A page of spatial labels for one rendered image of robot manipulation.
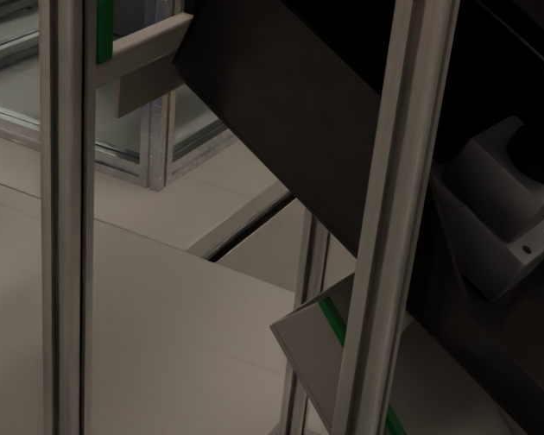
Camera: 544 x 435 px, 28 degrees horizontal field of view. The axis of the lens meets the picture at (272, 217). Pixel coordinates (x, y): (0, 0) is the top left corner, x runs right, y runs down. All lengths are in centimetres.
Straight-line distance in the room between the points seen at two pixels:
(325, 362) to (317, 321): 2
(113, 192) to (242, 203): 16
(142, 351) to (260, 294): 17
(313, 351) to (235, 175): 91
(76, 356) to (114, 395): 45
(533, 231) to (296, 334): 13
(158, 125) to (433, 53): 96
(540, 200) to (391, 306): 9
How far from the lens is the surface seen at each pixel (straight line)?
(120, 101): 58
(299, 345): 55
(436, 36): 41
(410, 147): 43
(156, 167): 138
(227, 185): 142
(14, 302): 117
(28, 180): 141
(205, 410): 102
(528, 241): 52
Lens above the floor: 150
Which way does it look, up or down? 28 degrees down
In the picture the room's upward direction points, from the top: 6 degrees clockwise
